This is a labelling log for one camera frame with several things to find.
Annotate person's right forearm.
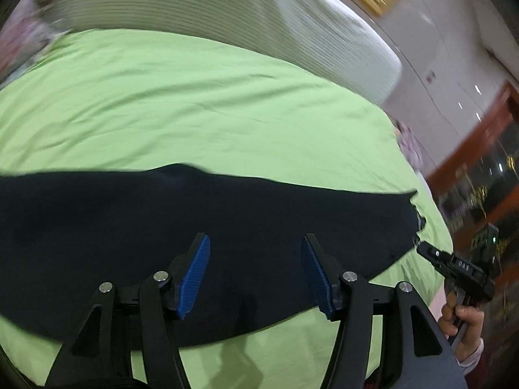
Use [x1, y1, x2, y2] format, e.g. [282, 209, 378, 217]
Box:
[454, 337, 485, 377]

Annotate person's right hand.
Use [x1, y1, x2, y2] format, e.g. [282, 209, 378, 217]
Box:
[440, 291, 486, 362]

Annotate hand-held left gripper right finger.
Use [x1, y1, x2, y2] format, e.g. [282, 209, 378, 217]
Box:
[300, 233, 468, 389]

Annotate floral cloth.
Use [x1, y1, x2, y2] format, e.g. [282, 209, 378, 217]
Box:
[391, 117, 426, 171]

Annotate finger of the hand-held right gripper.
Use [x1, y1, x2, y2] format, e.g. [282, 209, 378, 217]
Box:
[412, 235, 452, 272]

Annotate white ribbed headboard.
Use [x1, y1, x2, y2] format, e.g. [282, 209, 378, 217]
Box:
[38, 0, 403, 108]

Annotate green bed sheet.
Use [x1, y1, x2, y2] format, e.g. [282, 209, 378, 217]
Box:
[0, 28, 454, 385]

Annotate wooden cabinet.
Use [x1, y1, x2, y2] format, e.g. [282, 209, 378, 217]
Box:
[426, 83, 519, 304]

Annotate floral pillow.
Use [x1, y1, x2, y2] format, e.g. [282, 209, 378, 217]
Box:
[0, 0, 74, 86]

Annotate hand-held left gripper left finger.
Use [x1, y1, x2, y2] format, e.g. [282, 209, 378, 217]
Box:
[44, 232, 211, 389]

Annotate black pants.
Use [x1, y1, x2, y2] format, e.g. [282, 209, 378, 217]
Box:
[0, 163, 426, 349]

